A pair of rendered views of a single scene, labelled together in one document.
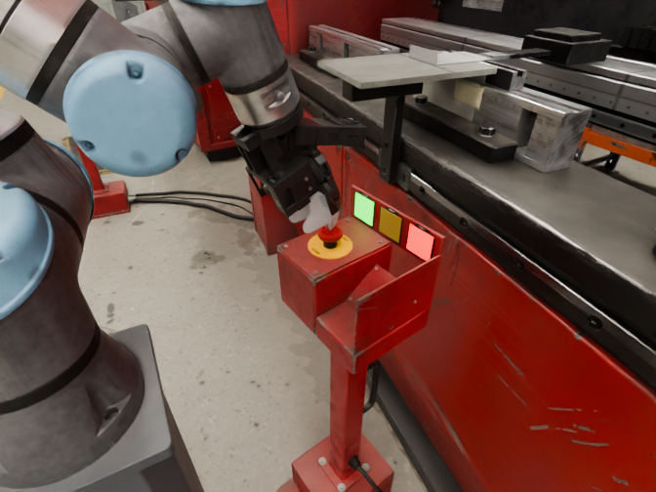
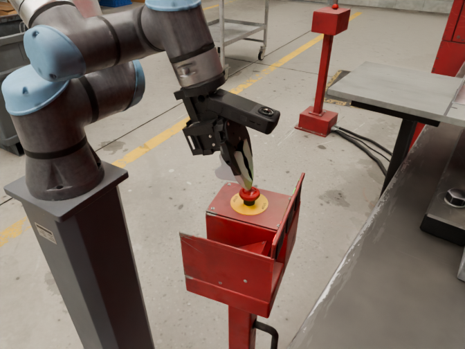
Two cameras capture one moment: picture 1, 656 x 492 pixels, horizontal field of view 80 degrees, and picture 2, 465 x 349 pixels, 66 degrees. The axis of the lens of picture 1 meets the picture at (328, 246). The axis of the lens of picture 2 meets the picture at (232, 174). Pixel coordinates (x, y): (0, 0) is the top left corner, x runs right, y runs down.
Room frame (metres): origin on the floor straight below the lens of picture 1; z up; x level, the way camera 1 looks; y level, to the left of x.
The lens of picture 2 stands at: (0.21, -0.44, 1.21)
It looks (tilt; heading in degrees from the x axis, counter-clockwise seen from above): 35 degrees down; 59
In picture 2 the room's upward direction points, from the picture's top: straight up
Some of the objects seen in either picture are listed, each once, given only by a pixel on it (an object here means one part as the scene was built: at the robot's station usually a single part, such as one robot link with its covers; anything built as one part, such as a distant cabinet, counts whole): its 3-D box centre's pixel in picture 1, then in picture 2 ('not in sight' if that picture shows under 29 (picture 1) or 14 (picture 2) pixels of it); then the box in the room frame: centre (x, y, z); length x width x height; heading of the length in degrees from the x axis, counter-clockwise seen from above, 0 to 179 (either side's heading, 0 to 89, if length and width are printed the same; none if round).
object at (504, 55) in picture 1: (537, 47); not in sight; (0.87, -0.42, 1.01); 0.26 x 0.12 x 0.05; 113
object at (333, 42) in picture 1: (347, 52); not in sight; (1.32, -0.06, 0.92); 0.50 x 0.06 x 0.10; 23
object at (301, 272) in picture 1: (352, 272); (245, 231); (0.48, -0.04, 0.75); 0.20 x 0.16 x 0.18; 37
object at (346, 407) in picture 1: (347, 403); (242, 341); (0.48, -0.04, 0.39); 0.05 x 0.05 x 0.54; 37
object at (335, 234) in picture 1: (330, 239); (249, 197); (0.51, 0.00, 0.79); 0.04 x 0.04 x 0.04
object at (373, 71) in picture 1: (403, 66); (427, 92); (0.76, -0.14, 1.00); 0.26 x 0.18 x 0.01; 113
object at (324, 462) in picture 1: (344, 464); not in sight; (0.48, -0.04, 0.13); 0.10 x 0.10 x 0.01; 37
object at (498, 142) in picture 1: (448, 125); (462, 176); (0.76, -0.23, 0.89); 0.30 x 0.05 x 0.03; 23
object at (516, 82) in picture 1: (477, 68); not in sight; (0.79, -0.28, 0.99); 0.20 x 0.03 x 0.03; 23
